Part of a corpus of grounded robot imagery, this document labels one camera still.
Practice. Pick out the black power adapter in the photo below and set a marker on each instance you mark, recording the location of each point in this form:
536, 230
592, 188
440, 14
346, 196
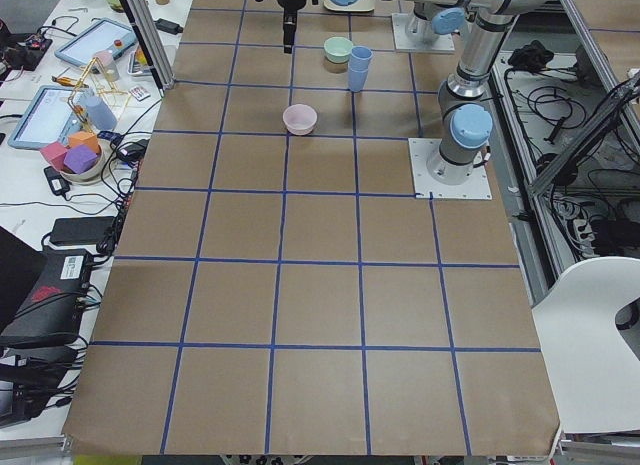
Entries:
168, 26

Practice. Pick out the white remote control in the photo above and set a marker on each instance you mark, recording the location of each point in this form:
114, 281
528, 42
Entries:
139, 93

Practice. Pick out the green bowl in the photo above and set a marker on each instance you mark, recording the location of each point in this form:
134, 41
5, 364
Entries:
337, 49

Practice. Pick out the right teach pendant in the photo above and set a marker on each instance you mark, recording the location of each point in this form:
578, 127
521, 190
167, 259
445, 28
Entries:
103, 35

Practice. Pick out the white cup on desk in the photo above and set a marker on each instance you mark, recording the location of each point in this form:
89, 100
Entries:
106, 65

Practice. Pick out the white plastic chair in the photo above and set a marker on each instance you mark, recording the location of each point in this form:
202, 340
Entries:
593, 372

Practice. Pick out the light blue upturned cup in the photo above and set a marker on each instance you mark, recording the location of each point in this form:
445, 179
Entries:
98, 112

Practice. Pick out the aluminium frame post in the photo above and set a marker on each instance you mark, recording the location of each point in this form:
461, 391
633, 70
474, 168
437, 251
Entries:
144, 28

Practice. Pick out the left teach pendant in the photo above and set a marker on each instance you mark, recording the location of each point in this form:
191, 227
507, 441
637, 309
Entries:
47, 119

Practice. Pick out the pink bowl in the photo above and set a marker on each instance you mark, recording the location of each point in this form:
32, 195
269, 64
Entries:
300, 119

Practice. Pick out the gold wire rack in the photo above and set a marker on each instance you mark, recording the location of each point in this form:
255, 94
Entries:
92, 82

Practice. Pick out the bowl with foam blocks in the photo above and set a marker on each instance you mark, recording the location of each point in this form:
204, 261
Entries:
80, 160

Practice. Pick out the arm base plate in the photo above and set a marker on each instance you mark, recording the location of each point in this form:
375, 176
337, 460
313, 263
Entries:
443, 45
435, 178

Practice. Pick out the black power brick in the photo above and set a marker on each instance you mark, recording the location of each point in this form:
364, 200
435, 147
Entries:
80, 231

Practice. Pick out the black computer box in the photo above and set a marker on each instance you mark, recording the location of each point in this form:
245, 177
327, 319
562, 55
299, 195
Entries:
41, 294

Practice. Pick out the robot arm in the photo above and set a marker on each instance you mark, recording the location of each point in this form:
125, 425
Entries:
431, 21
467, 125

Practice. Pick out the teach pendant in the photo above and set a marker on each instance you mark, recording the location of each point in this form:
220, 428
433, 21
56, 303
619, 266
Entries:
47, 119
103, 35

